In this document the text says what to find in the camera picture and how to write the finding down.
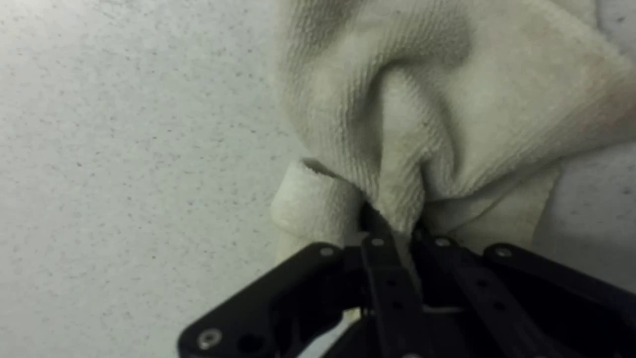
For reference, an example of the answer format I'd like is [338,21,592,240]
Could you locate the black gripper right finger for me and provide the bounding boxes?
[408,222,636,358]

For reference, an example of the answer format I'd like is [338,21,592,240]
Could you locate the beige cloth towel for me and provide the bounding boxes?
[268,0,636,258]

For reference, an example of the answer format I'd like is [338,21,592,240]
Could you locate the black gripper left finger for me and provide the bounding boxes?
[175,202,427,358]

